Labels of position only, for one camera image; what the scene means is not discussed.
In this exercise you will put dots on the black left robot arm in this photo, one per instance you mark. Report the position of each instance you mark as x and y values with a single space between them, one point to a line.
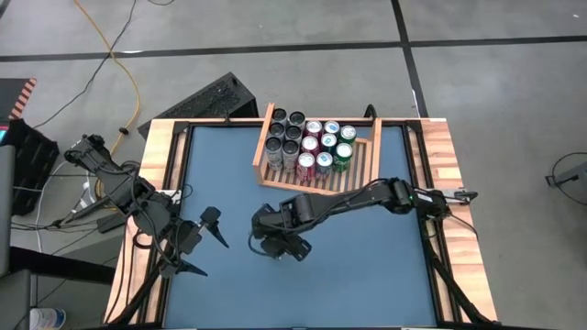
124 188

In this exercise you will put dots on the red Coca-Cola can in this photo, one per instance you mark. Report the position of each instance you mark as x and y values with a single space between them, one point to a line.
310 143
306 160
314 127

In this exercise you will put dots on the black board with orange stripes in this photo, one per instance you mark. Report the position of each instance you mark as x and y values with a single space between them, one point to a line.
14 94

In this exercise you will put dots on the black floor bar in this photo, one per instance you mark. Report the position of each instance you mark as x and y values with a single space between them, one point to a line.
55 263

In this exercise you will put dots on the green Sprite can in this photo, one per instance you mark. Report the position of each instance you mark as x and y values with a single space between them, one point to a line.
347 133
343 151

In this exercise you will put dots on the white can with black lid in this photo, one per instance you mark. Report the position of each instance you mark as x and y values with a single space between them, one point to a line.
273 146
279 114
297 119
293 133
290 149
276 129

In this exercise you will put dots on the blue silver Red Bull can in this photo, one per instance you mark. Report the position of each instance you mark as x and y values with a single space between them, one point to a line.
331 127
324 159
328 142

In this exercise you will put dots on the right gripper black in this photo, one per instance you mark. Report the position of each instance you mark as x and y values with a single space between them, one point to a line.
270 224

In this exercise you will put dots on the white and blue object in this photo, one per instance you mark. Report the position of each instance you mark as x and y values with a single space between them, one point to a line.
46 319

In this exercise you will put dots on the wooden slatted shelf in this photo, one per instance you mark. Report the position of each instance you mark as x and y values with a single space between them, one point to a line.
264 137

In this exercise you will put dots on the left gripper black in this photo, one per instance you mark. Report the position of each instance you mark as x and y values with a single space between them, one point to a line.
188 236

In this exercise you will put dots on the black metal table frame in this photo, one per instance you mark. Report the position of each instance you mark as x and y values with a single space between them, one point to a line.
180 127

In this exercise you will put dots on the grey cabinet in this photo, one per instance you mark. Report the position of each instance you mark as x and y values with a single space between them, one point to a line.
5 206

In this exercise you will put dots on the black fabric bag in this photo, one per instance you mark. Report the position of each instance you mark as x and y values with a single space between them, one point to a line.
32 160

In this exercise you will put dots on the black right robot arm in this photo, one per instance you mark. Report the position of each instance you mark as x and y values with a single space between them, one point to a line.
357 199

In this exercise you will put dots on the black power brick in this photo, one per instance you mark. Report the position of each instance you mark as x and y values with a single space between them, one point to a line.
112 223

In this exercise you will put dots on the black clamp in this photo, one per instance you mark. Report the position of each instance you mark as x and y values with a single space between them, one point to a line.
370 112

